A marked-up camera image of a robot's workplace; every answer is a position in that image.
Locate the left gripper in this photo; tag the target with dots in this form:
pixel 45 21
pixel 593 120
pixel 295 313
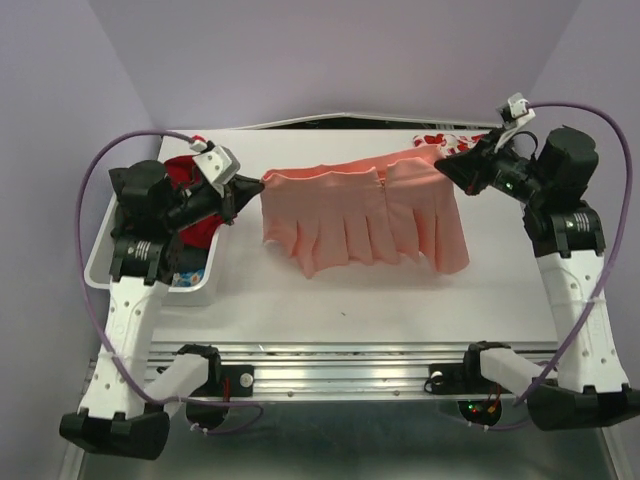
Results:
pixel 236 193

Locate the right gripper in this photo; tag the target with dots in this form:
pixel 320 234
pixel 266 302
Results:
pixel 472 168

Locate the red poppy print skirt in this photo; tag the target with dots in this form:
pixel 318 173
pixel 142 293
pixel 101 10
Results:
pixel 448 143

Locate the pink skirt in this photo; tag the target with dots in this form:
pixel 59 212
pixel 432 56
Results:
pixel 376 209

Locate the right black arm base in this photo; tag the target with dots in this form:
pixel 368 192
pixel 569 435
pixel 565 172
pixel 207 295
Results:
pixel 445 380

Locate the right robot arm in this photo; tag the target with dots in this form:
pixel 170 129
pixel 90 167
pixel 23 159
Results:
pixel 584 384

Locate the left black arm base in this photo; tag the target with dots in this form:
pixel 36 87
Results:
pixel 236 381

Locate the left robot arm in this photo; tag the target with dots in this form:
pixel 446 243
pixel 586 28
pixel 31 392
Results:
pixel 119 415

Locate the dark red skirt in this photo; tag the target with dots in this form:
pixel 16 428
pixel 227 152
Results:
pixel 185 176

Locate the white plastic bin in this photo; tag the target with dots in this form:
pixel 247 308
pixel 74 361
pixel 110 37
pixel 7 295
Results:
pixel 186 294

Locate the light blue garment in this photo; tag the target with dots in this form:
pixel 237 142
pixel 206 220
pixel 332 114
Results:
pixel 187 279

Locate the dark green garment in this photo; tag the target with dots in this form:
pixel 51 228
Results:
pixel 118 177

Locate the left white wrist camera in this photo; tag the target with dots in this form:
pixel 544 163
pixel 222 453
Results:
pixel 218 166

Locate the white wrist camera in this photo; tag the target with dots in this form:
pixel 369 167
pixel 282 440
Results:
pixel 516 112
pixel 218 166

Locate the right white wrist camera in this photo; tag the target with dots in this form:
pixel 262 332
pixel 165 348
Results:
pixel 516 112

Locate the aluminium frame rail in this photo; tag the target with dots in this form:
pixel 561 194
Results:
pixel 324 372

